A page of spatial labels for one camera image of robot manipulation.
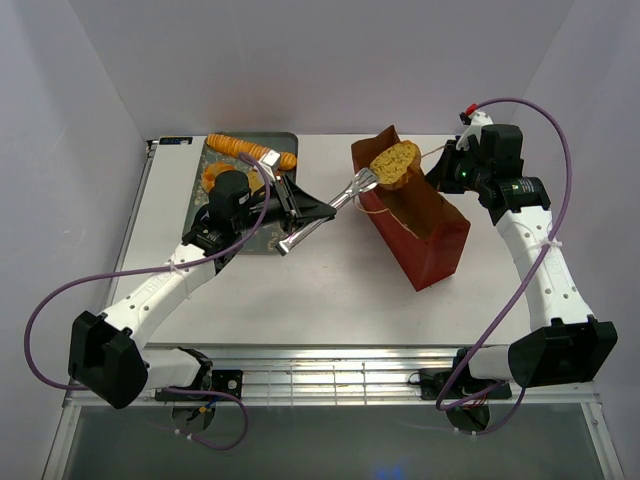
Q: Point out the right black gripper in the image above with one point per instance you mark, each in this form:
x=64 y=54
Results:
x=440 y=175

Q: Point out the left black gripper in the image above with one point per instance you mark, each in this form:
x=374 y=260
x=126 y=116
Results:
x=297 y=207

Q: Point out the sliced bread piece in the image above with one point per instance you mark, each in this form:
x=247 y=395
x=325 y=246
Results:
x=255 y=181
x=397 y=164

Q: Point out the red paper bag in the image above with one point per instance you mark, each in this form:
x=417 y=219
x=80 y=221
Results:
x=425 y=233

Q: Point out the metal serving tongs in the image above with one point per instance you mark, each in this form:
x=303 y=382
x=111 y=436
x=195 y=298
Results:
x=363 y=181

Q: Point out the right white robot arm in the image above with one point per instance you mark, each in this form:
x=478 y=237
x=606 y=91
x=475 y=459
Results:
x=566 y=343

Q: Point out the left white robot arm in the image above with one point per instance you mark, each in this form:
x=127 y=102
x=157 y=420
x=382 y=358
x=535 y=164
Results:
x=108 y=352

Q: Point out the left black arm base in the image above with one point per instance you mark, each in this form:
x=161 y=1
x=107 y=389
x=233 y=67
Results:
x=220 y=385

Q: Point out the floral metal tray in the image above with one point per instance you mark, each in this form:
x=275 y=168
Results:
x=264 y=240

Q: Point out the round striped bun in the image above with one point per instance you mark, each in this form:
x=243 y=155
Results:
x=211 y=172

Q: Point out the long orange baguette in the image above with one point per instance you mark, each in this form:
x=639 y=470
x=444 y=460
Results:
x=232 y=146

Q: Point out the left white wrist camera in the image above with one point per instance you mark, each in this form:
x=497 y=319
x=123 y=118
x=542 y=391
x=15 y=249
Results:
x=268 y=166

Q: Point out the aluminium frame rail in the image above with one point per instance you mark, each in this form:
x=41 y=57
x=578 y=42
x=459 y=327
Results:
x=333 y=376

